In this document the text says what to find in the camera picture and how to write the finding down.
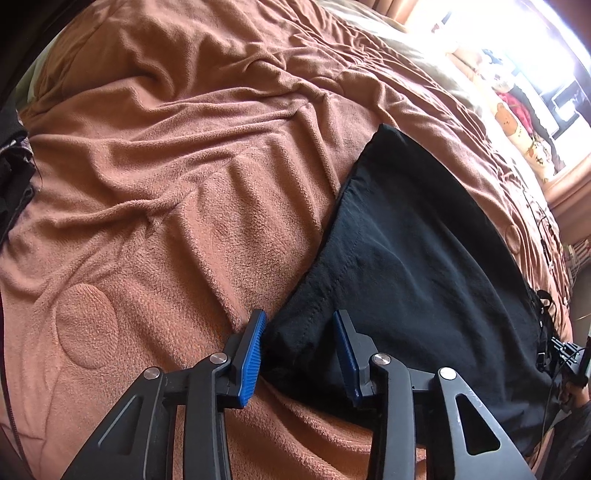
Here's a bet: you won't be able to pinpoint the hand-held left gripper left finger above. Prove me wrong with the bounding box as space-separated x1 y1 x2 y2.
60 308 269 480

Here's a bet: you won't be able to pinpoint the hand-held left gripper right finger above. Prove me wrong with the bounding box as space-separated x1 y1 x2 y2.
332 309 539 480

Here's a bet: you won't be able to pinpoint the black pants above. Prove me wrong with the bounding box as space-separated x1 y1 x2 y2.
261 124 561 455

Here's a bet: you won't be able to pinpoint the person's right forearm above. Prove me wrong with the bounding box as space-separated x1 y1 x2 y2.
547 406 591 467

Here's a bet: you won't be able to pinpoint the pink window sill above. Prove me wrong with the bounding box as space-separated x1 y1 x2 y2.
545 161 591 243

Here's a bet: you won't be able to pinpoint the brown fleece blanket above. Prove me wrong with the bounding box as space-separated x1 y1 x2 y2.
0 0 573 480

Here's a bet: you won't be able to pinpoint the black cloth heap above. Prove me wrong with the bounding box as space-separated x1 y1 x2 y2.
526 104 566 169

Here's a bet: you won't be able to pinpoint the bear print pillow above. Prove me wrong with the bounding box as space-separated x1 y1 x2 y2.
489 92 560 182

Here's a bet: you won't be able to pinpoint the red cloth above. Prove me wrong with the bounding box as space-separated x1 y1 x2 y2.
499 90 536 134

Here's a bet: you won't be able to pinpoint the dark clothes pile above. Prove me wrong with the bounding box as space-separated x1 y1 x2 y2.
0 99 38 245

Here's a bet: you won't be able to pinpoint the beige duvet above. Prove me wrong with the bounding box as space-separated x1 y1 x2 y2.
318 0 485 116

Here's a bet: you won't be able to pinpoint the white wire rack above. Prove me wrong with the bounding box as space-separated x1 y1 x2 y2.
566 244 581 287

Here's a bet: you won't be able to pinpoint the black cables on bed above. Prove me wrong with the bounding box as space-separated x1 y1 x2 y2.
522 189 556 261

